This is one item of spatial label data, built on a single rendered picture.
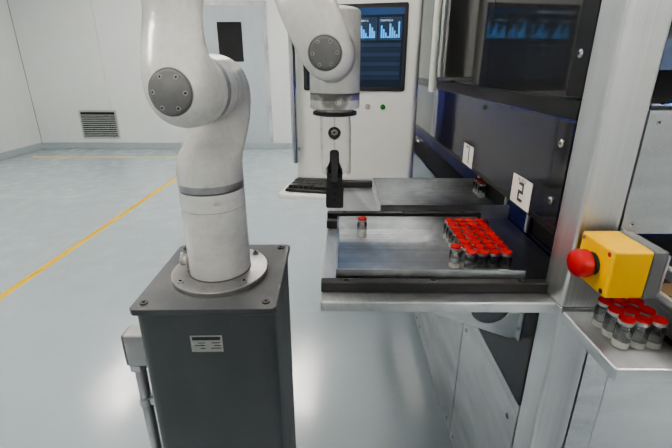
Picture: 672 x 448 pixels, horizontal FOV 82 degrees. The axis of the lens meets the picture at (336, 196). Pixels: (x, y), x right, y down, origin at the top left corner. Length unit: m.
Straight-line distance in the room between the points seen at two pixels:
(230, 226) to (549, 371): 0.63
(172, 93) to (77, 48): 6.66
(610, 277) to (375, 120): 1.11
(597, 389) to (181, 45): 0.91
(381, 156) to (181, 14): 1.08
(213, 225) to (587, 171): 0.61
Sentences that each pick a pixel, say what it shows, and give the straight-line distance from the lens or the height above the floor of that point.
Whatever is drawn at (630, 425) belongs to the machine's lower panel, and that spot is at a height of 0.62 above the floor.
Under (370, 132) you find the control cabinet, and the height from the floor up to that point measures 1.01.
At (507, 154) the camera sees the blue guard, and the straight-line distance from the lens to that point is 0.93.
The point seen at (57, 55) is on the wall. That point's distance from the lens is 7.46.
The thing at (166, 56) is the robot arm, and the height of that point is 1.27.
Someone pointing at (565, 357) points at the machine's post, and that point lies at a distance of 0.83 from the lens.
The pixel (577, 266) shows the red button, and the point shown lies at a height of 1.00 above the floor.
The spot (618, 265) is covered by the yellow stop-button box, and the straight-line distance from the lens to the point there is 0.64.
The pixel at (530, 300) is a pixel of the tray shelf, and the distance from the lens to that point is 0.76.
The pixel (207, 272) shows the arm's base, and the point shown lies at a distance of 0.78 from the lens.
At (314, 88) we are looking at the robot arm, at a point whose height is 1.23.
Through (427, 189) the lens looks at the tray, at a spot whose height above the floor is 0.88.
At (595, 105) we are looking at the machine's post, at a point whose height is 1.21.
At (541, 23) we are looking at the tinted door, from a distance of 0.88.
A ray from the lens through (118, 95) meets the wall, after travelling 7.03.
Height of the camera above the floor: 1.26
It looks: 19 degrees down
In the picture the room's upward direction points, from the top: straight up
